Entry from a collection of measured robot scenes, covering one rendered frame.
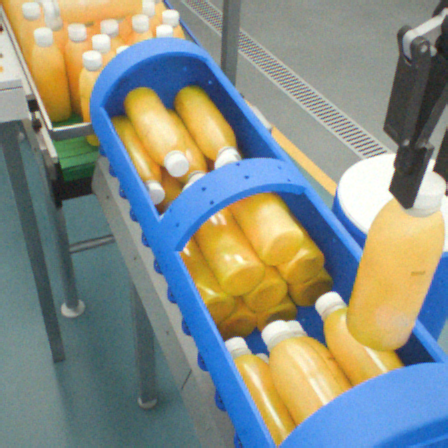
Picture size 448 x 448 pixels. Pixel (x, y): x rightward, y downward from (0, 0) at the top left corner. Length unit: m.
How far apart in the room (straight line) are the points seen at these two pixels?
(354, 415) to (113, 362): 1.58
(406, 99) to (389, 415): 0.35
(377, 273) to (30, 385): 1.70
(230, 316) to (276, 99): 2.51
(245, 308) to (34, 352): 1.37
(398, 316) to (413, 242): 0.10
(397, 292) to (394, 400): 0.13
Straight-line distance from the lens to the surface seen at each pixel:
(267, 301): 1.03
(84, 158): 1.56
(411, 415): 0.74
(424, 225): 0.64
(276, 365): 0.85
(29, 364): 2.29
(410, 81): 0.53
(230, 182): 0.96
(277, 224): 0.94
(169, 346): 1.21
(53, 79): 1.61
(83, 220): 2.72
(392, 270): 0.67
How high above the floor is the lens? 1.84
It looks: 44 degrees down
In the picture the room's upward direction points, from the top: 3 degrees clockwise
